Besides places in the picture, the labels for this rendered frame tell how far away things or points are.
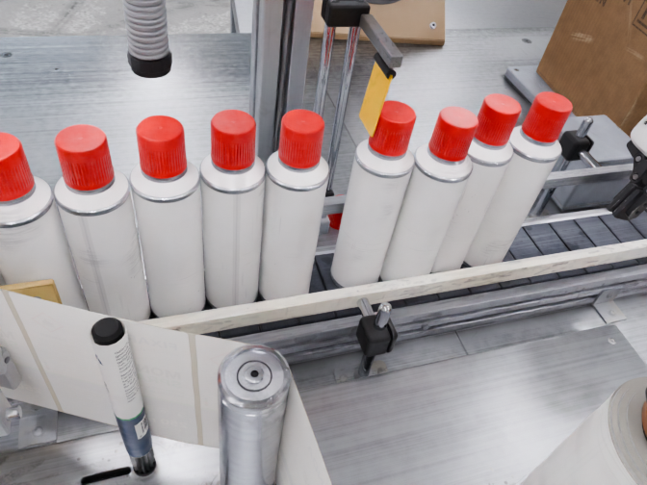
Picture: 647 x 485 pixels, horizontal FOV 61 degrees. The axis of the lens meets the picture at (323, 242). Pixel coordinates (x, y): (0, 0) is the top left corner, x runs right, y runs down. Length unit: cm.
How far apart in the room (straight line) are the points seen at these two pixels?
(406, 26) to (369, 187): 73
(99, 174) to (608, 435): 35
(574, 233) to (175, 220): 50
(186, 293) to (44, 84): 55
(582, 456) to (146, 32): 41
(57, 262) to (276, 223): 17
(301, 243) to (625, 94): 63
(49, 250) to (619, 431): 39
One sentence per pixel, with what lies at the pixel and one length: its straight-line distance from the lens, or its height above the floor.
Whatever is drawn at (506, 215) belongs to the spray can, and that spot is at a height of 97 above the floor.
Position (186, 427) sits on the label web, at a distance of 42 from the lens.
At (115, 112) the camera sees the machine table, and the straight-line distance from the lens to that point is 89.
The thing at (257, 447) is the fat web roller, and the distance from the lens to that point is 33.
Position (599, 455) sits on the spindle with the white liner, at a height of 105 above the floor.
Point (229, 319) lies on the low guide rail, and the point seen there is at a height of 91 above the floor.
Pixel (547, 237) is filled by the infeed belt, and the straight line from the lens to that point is 72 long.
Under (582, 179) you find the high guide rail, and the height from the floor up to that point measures 96.
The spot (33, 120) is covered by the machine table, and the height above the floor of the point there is 83.
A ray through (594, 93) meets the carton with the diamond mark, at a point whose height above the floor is 90.
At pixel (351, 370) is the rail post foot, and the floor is 83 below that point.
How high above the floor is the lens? 132
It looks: 46 degrees down
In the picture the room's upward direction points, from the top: 10 degrees clockwise
